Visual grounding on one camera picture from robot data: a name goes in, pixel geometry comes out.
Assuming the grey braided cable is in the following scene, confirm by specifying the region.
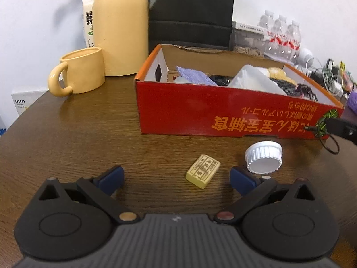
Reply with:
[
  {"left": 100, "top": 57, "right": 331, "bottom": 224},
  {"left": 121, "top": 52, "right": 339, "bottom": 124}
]
[{"left": 272, "top": 77, "right": 319, "bottom": 101}]

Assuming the large white ribbed lid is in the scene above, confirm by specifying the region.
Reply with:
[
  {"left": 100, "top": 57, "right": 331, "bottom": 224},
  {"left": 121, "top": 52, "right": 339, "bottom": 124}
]
[{"left": 245, "top": 141, "right": 283, "bottom": 174}]

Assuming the flat white box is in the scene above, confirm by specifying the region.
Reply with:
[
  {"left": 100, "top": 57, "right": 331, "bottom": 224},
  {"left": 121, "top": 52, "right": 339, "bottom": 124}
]
[{"left": 232, "top": 21, "right": 266, "bottom": 33}]

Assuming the red cardboard box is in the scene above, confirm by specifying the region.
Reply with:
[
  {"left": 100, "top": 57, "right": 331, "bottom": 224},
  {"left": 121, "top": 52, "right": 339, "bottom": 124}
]
[{"left": 135, "top": 44, "right": 345, "bottom": 140}]

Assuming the yellow rectangular block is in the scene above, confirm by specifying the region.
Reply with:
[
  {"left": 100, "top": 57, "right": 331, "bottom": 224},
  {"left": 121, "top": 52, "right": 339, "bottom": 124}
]
[{"left": 186, "top": 154, "right": 221, "bottom": 189}]

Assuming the white card box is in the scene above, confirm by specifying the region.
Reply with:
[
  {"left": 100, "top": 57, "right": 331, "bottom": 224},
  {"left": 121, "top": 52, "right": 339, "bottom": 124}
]
[{"left": 11, "top": 89, "right": 50, "bottom": 115}]

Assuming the white robot figure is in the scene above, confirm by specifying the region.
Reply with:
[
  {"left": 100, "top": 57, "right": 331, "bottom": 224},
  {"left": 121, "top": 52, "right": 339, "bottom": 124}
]
[{"left": 294, "top": 48, "right": 314, "bottom": 69}]

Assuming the black usb cable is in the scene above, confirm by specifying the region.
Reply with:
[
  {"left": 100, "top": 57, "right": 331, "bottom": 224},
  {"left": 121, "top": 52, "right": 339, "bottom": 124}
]
[{"left": 305, "top": 124, "right": 340, "bottom": 155}]

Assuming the white and yellow plush toy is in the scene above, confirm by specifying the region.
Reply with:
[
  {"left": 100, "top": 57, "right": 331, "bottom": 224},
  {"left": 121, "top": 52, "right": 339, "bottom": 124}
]
[{"left": 258, "top": 66, "right": 298, "bottom": 86}]

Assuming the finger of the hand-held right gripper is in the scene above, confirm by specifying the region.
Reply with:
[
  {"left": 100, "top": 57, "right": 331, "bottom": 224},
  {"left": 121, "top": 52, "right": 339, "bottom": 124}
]
[{"left": 326, "top": 119, "right": 357, "bottom": 146}]

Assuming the clear plastic jar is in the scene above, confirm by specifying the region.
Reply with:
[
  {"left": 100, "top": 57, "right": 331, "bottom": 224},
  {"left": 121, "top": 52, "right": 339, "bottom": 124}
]
[{"left": 227, "top": 64, "right": 288, "bottom": 96}]

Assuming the yellow thermos jug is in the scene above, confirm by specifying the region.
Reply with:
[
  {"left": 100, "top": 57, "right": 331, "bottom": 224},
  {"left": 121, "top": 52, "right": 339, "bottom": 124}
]
[{"left": 92, "top": 0, "right": 162, "bottom": 77}]

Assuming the purple woven cloth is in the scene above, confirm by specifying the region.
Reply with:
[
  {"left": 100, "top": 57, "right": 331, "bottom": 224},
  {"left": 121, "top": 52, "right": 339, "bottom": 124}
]
[{"left": 176, "top": 66, "right": 220, "bottom": 87}]

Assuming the tangle of charger cables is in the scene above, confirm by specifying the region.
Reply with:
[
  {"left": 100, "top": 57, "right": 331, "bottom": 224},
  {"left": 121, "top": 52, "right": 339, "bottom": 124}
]
[{"left": 305, "top": 57, "right": 345, "bottom": 96}]

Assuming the clear container of nuts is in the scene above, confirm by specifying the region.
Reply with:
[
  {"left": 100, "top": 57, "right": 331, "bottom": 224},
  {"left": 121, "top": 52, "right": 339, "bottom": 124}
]
[{"left": 233, "top": 31, "right": 267, "bottom": 58}]

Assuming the white milk carton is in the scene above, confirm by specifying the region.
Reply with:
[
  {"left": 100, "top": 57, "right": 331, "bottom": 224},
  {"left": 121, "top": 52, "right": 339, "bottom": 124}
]
[{"left": 82, "top": 0, "right": 97, "bottom": 49}]

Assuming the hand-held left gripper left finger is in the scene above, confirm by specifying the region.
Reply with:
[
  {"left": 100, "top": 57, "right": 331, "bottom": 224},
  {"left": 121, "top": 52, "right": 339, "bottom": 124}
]
[{"left": 38, "top": 165, "right": 140, "bottom": 224}]

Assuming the yellow ceramic mug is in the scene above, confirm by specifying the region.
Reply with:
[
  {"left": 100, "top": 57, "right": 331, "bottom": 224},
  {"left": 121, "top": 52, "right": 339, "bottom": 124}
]
[{"left": 48, "top": 47, "right": 106, "bottom": 98}]

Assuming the yellow snack packet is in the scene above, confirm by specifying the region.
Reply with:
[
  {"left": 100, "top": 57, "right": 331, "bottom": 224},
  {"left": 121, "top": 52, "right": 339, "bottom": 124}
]
[{"left": 339, "top": 61, "right": 352, "bottom": 90}]

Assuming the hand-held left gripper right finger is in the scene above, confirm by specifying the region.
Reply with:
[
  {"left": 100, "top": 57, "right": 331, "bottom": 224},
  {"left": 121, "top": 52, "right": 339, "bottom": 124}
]
[{"left": 216, "top": 166, "right": 317, "bottom": 224}]

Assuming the black paper bag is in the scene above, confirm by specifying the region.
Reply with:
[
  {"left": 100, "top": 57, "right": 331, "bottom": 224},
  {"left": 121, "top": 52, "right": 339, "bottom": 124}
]
[{"left": 147, "top": 0, "right": 236, "bottom": 51}]

